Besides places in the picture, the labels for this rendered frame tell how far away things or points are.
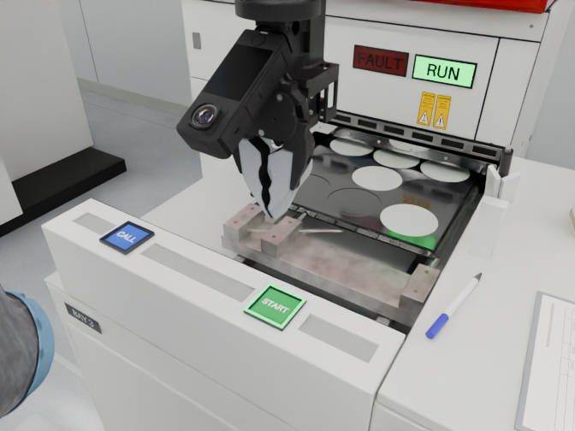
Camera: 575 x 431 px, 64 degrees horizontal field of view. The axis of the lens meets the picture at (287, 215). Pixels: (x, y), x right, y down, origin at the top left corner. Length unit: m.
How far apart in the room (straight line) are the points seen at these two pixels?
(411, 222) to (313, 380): 0.40
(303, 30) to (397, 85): 0.60
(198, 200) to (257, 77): 0.69
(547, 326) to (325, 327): 0.25
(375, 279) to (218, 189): 0.48
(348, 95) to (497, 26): 0.32
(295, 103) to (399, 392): 0.30
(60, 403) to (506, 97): 1.57
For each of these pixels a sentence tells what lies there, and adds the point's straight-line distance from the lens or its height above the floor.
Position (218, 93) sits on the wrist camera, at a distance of 0.38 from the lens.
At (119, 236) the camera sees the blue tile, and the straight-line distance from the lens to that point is 0.72.
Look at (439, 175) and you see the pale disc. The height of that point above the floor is 0.90.
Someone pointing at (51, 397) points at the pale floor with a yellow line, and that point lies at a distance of 1.84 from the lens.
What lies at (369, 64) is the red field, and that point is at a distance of 1.02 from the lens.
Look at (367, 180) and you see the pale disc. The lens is 0.96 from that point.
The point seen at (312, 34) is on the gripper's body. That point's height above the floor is 1.27.
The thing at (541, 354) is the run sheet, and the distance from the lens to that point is 0.59.
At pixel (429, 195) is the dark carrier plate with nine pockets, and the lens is 0.94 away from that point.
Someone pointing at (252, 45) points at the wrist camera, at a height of 1.27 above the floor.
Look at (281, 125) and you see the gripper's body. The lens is 0.41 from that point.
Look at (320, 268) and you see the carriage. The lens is 0.76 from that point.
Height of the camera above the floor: 1.37
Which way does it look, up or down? 34 degrees down
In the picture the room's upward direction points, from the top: straight up
